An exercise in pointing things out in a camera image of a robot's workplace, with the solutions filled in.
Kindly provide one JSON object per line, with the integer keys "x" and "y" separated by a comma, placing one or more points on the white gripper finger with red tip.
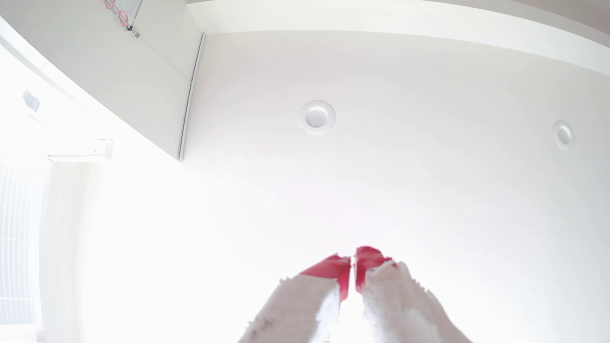
{"x": 295, "y": 305}
{"x": 405, "y": 305}

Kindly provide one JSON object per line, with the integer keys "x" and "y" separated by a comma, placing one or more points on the round recessed ceiling light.
{"x": 317, "y": 116}
{"x": 564, "y": 135}

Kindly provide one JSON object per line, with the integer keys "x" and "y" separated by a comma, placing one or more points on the white window blind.
{"x": 16, "y": 247}

